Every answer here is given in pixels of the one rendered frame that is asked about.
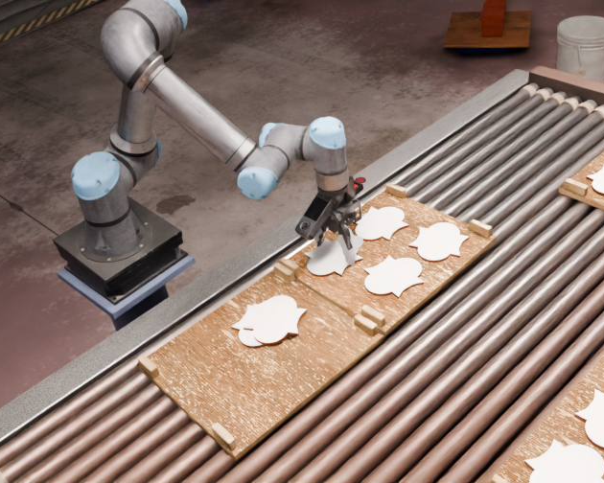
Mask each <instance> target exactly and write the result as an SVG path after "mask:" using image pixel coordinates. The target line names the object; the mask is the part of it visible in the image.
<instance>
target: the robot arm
mask: <svg viewBox="0 0 604 483"><path fill-rule="evenodd" d="M186 25H187V13H186V11H185V9H184V7H183V6H182V5H181V3H180V1H179V0H131V1H129V2H128V3H127V4H125V5H124V6H123V7H122V8H120V9H119V10H118V11H116V12H115V13H113V14H112V15H111V16H110V17H109V18H108V19H107V20H106V22H105V23H104V25H103V28H102V32H101V46H102V51H103V54H104V57H105V60H106V62H107V64H108V65H109V67H110V69H111V70H112V72H113V73H114V74H115V75H116V77H117V78H118V79H119V80H120V81H121V82H122V83H123V88H122V96H121V103H120V111H119V119H118V124H116V125H115V126H113V128H112V129H111V131H110V136H109V144H108V147H107V148H106V149H105V150H104V151H99V152H93V153H91V155H90V156H88V155H86V156H84V157H83V158H82V159H80V160H79V161H78V162H77V163H76V165H75V166H74V168H73V170H72V174H71V177H72V182H73V189H74V192H75V194H76V195H77V198H78V201H79V204H80V206H81V211H82V213H83V216H84V219H85V226H84V241H85V244H86V247H87V249H88V250H89V251H90V252H91V253H93V254H95V255H98V256H104V257H110V256H117V255H121V254H124V253H126V252H129V251H130V250H131V249H133V248H134V247H135V246H137V245H138V244H139V243H140V241H141V240H142V239H143V237H144V229H143V225H142V222H141V221H140V219H139V218H138V217H137V216H136V215H135V214H134V213H133V211H132V210H131V209H130V206H129V203H128V193H129V192H130V191H131V190H132V189H133V188H134V187H135V186H136V184H137V183H138V182H139V181H140V180H141V179H142V178H143V177H144V176H145V175H146V174H147V173H148V172H149V171H150V170H151V169H152V168H153V167H154V166H155V165H156V163H157V161H158V160H159V158H160V156H161V151H162V149H161V143H160V142H159V141H158V140H157V139H158V137H157V135H156V134H155V132H154V130H153V123H154V118H155V112H156V107H157V106H158V107H159V108H160V109H162V110H163V111H164V112H165V113H166V114H168V115H169V116H170V117H171V118H172V119H173V120H175V121H176V122H177V123H178V124H179V125H180V126H182V127H183V128H184V129H185V130H187V131H188V132H189V133H190V134H191V135H192V136H194V137H195V138H196V139H197V140H198V141H200V142H201V144H202V145H204V146H205V147H206V148H208V149H209V150H210V151H212V152H213V153H214V154H215V155H216V156H217V157H218V158H219V159H220V160H221V161H222V162H223V163H225V164H226V165H227V166H228V167H229V168H231V169H232V170H233V171H234V172H235V173H236V174H238V175H239V177H238V186H239V188H240V189H241V192H242V193H243V194H244V195H245V196H247V197H249V198H251V199H255V200H260V199H264V198H266V197H268V196H269V194H270V193H271V192H272V191H273V190H274V189H275V188H276V187H277V185H278V182H279V181H280V180H281V178H282V177H283V175H284V174H285V173H286V171H287V170H288V169H289V167H290V166H291V164H292V163H293V161H294V160H295V159H296V160H303V161H313V162H314V174H315V182H316V185H317V190H318V193H317V195H316V196H315V198H314V200H313V201H312V203H311V205H310V206H309V208H308V209H307V211H306V212H305V214H304V215H303V217H302V219H301V220H300V221H299V222H298V224H297V225H296V227H295V232H296V233H297V234H299V235H300V236H301V237H303V238H305V239H307V240H309V241H312V240H313V239H314V240H315V244H316V246H317V247H319V246H320V245H321V244H322V239H323V234H324V233H325V232H326V231H327V230H330V231H332V232H333V233H336V232H338V237H337V242H338V243H339V245H340V246H341V248H342V253H343V255H344V256H345V260H346V262H347V263H348V264H349V265H351V266H354V265H355V253H356V252H357V251H358V249H359V248H360V247H361V245H362V244H363V238H362V236H354V235H353V233H352V231H351V230H350V229H349V228H348V227H347V226H348V225H350V224H351V223H352V222H354V221H355V223H356V222H358V221H359V220H361V206H360V200H358V199H356V198H355V186H354V177H353V176H349V175H348V165H347V154H346V137H345V134H344V127H343V124H342V122H341V121H340V120H338V119H336V118H332V117H327V118H319V119H316V120H314V121H313V122H312V123H311V125H310V126H294V125H287V124H284V123H279V124H274V123H269V124H266V125H265V126H264V127H263V128H262V133H261V134H260V138H259V146H260V147H259V146H258V145H257V144H256V143H255V142H253V141H252V140H251V139H250V138H249V137H248V136H246V135H245V134H244V133H243V132H242V131H241V130H240V129H238V128H237V127H236V126H235V125H234V124H232V123H231V122H230V121H229V120H228V119H227V118H226V117H224V116H223V115H222V114H221V113H220V112H219V111H218V110H217V109H216V108H215V107H213V106H212V105H211V104H209V103H208V102H207V101H206V100H205V99H203V98H202V97H201V96H200V95H199V93H198V92H196V91H195V90H194V89H193V88H192V87H191V86H189V85H188V84H187V83H186V82H185V81H184V80H182V79H181V78H180V77H179V76H178V75H177V74H175V73H174V72H173V71H172V70H171V69H170V68H169V67H167V66H166V65H165V64H166V63H167V62H169V61H170V60H171V59H172V57H173V54H174V46H175V40H176V38H177V36H178V35H180V34H182V33H183V31H184V29H185V28H186ZM355 201H356V203H355V204H353V203H352V202H355ZM359 207H360V215H359V216H358V217H356V215H357V212H356V209H358V208H359Z"/></svg>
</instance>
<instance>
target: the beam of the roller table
mask: <svg viewBox="0 0 604 483"><path fill-rule="evenodd" d="M528 76H529V72H526V71H523V70H520V69H515V70H514V71H512V72H511V73H509V74H508V75H506V76H505V77H503V78H502V79H500V80H498V81H497V82H495V83H494V84H492V85H491V86H489V87H487V88H486V89H484V90H483V91H481V92H480V93H478V94H477V95H475V96H474V97H472V98H471V99H470V100H469V101H467V102H466V103H464V104H462V105H461V106H459V107H458V108H456V109H455V110H453V111H451V112H450V113H448V114H447V115H445V116H444V117H442V118H441V119H439V120H438V121H436V122H435V123H433V124H432V125H430V126H428V127H427V128H425V129H424V130H422V131H421V132H419V133H418V134H416V135H415V136H413V137H411V138H410V139H408V140H407V141H405V142H404V143H402V145H400V146H399V147H397V148H396V149H394V150H392V151H391V152H389V153H388V154H386V155H385V156H383V157H382V158H380V159H379V160H377V161H375V162H374V163H372V164H371V165H369V166H368V167H366V168H365V169H363V170H362V171H360V172H358V173H357V174H355V175H354V176H353V177H354V180H355V179H356V178H358V177H364V178H365V179H366V181H365V182H364V183H361V184H363V190H362V191H360V192H359V193H358V194H356V195H355V198H356V199H358V200H362V199H363V198H364V197H366V196H368V195H369V194H371V193H372V192H374V191H375V190H377V189H378V188H380V187H381V186H382V185H383V184H384V183H386V182H387V181H389V180H390V179H392V178H393V177H395V176H396V175H398V174H399V173H401V172H402V171H404V170H405V169H407V168H408V167H410V166H411V165H413V164H414V163H415V162H417V161H418V160H420V159H421V158H423V157H424V156H426V155H427V154H429V153H430V152H432V151H433V150H435V149H436V148H438V147H439V146H441V145H442V144H444V143H445V142H447V141H448V140H450V139H451V138H452V137H454V136H455V135H456V134H457V133H459V132H460V131H462V130H463V129H465V128H466V127H468V126H469V125H471V124H472V123H474V122H475V121H477V120H478V119H480V118H481V117H483V116H484V115H485V114H487V113H488V112H490V111H491V110H493V109H494V108H496V107H497V106H499V105H500V104H502V103H503V102H505V101H506V100H508V99H509V98H511V97H512V96H514V95H515V94H517V93H518V92H519V91H520V90H521V89H522V88H523V87H525V86H526V85H528ZM310 205H311V204H310ZM310 205H309V206H310ZM309 206H307V207H306V208H304V209H303V210H301V211H299V212H298V213H296V214H295V215H293V216H292V217H290V218H288V219H287V220H285V221H284V222H282V223H281V224H279V225H278V226H276V227H275V228H273V229H272V230H270V231H269V232H267V233H266V234H264V235H263V236H262V237H260V238H259V239H257V240H256V241H254V242H252V243H251V244H249V245H248V246H246V247H245V248H243V249H242V250H240V251H239V252H237V253H236V254H234V255H233V256H231V257H230V258H228V259H227V260H225V261H223V262H222V263H220V264H218V265H217V266H215V267H214V268H212V269H211V270H209V271H208V272H206V273H205V274H203V275H202V276H200V277H199V278H197V279H196V280H194V281H193V282H192V283H191V284H189V285H187V286H186V287H184V288H182V289H181V290H179V291H178V292H176V293H175V294H173V295H172V296H170V297H169V298H167V299H166V300H164V301H163V302H161V303H160V304H158V305H157V306H155V307H154V308H152V309H150V310H148V311H147V312H145V313H144V314H142V315H141V316H139V317H138V318H136V319H135V320H133V321H132V322H130V323H129V324H127V325H126V326H125V327H124V328H122V329H121V330H119V331H118V332H116V333H114V334H112V335H111V336H109V337H108V338H106V339H105V340H103V341H102V342H100V343H99V344H97V345H96V346H94V347H93V348H91V349H90V350H88V351H87V352H85V353H84V354H82V355H81V356H79V357H77V358H75V359H74V360H72V361H71V362H69V363H68V364H66V365H65V366H63V367H62V368H60V369H59V370H57V371H56V372H55V373H54V374H52V375H51V376H49V377H48V378H46V379H44V380H43V381H41V382H39V383H38V384H36V385H35V386H33V387H32V388H30V389H29V390H27V391H26V392H24V393H23V394H21V395H20V396H18V397H17V398H15V399H14V400H12V401H11V402H9V403H7V404H6V405H4V406H3V407H1V408H0V447H2V446H3V445H4V444H6V443H7V442H8V441H9V440H11V439H12V438H14V437H15V436H17V435H18V434H20V433H21V432H22V431H24V430H25V429H27V428H28V427H30V426H32V425H33V424H35V423H36V422H38V421H39V420H40V419H42V418H43V417H45V416H46V415H48V414H49V413H51V412H52V411H54V410H55V409H56V408H58V407H59V406H61V405H62V404H64V403H66V402H67V401H69V400H70V399H72V398H73V397H74V396H76V395H77V394H79V393H80V392H81V391H82V390H84V389H85V388H87V387H88V386H89V385H91V384H92V383H94V382H95V381H97V380H99V379H100V378H102V377H103V376H105V375H106V374H107V373H109V372H110V371H112V370H113V369H115V368H116V367H118V366H119V365H121V364H122V363H124V362H125V361H126V360H128V359H129V358H131V357H133V356H134V355H136V354H137V353H139V352H140V351H141V350H143V349H144V348H146V347H147V346H149V345H150V344H152V343H153V342H154V341H155V340H157V339H158V338H159V337H161V336H162V335H164V334H166V333H167V332H169V331H170V330H172V329H173V328H175V327H176V326H177V325H179V324H180V323H182V322H183V321H185V320H186V319H188V318H189V317H191V316H192V315H193V314H195V313H196V312H198V311H200V310H201V309H203V308H204V307H206V306H207V305H209V304H210V303H211V302H213V301H214V300H216V299H217V298H219V297H220V296H222V295H223V294H225V293H226V292H227V291H228V290H229V289H231V288H233V287H234V286H236V285H237V284H239V283H240V282H242V281H243V280H244V279H246V278H247V277H249V276H250V275H252V274H253V273H255V272H256V271H258V270H259V269H261V268H262V267H263V266H265V265H267V264H268V263H270V262H271V261H273V260H274V259H276V258H277V257H278V256H280V255H281V254H283V253H284V252H286V251H287V250H289V249H290V248H292V247H293V246H295V245H296V244H297V243H299V242H301V241H302V240H304V239H305V238H303V237H301V236H300V235H299V234H297V233H296V232H295V227H296V225H297V224H298V222H299V221H300V220H301V219H302V217H303V215H304V214H305V212H306V211H307V209H308V208H309Z"/></svg>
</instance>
